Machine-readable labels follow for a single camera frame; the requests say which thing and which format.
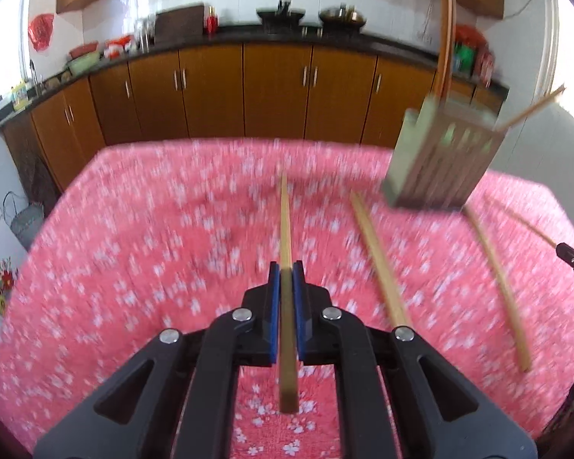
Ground red box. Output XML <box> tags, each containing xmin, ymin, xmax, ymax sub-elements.
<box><xmin>476</xmin><ymin>50</ymin><xmax>496</xmax><ymax>84</ymax></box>

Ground red flower decoration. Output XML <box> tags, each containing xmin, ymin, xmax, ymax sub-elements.
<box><xmin>0</xmin><ymin>256</ymin><xmax>20</xmax><ymax>319</ymax></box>

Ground small kitchen window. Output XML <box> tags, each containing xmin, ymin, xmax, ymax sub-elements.
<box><xmin>0</xmin><ymin>0</ymin><xmax>29</xmax><ymax>108</ymax></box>

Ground red floral tablecloth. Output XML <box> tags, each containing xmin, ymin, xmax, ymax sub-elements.
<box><xmin>0</xmin><ymin>138</ymin><xmax>574</xmax><ymax>459</ymax></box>

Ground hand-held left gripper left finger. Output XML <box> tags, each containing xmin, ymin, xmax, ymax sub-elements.
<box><xmin>33</xmin><ymin>262</ymin><xmax>280</xmax><ymax>459</ymax></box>

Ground black kitchen countertop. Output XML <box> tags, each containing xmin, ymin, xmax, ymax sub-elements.
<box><xmin>0</xmin><ymin>24</ymin><xmax>510</xmax><ymax>149</ymax></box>

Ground red white packet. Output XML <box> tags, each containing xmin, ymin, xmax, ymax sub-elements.
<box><xmin>103</xmin><ymin>36</ymin><xmax>137</xmax><ymax>58</ymax></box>

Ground metal faucet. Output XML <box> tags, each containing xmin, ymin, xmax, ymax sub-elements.
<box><xmin>29</xmin><ymin>60</ymin><xmax>44</xmax><ymax>96</ymax></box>

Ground green bottle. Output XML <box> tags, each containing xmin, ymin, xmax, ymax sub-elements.
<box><xmin>454</xmin><ymin>43</ymin><xmax>476</xmax><ymax>77</ymax></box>

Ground grey wire basket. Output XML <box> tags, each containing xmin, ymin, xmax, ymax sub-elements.
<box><xmin>2</xmin><ymin>191</ymin><xmax>46</xmax><ymax>252</ymax></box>

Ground wooden base cabinets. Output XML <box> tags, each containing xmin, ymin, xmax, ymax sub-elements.
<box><xmin>2</xmin><ymin>41</ymin><xmax>505</xmax><ymax>192</ymax></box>

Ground brown cutting board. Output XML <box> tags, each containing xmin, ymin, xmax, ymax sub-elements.
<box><xmin>154</xmin><ymin>5</ymin><xmax>206</xmax><ymax>45</ymax></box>

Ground black gas stove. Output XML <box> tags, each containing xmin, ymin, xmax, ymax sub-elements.
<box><xmin>253</xmin><ymin>24</ymin><xmax>369</xmax><ymax>39</ymax></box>

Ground wooden chopstick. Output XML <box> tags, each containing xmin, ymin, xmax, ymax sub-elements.
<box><xmin>496</xmin><ymin>84</ymin><xmax>567</xmax><ymax>131</ymax></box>
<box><xmin>349</xmin><ymin>190</ymin><xmax>414</xmax><ymax>333</ymax></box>
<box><xmin>437</xmin><ymin>0</ymin><xmax>453</xmax><ymax>102</ymax></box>
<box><xmin>484</xmin><ymin>195</ymin><xmax>561</xmax><ymax>250</ymax></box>
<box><xmin>463</xmin><ymin>205</ymin><xmax>533</xmax><ymax>374</ymax></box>
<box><xmin>277</xmin><ymin>171</ymin><xmax>300</xmax><ymax>414</ymax></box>
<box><xmin>444</xmin><ymin>0</ymin><xmax>459</xmax><ymax>101</ymax></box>

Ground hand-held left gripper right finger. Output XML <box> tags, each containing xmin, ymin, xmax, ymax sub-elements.
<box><xmin>292</xmin><ymin>260</ymin><xmax>539</xmax><ymax>459</ymax></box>

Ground hanging red plastic bag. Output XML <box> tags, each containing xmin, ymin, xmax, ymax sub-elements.
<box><xmin>27</xmin><ymin>13</ymin><xmax>55</xmax><ymax>51</ymax></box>

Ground black wok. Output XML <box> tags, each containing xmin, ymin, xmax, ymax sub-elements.
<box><xmin>256</xmin><ymin>0</ymin><xmax>308</xmax><ymax>34</ymax></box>

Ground perforated grey chopstick holder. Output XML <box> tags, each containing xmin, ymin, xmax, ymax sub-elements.
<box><xmin>382</xmin><ymin>96</ymin><xmax>508</xmax><ymax>211</ymax></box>

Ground glass jars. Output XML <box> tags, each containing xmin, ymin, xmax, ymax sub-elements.
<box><xmin>134</xmin><ymin>16</ymin><xmax>155</xmax><ymax>51</ymax></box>

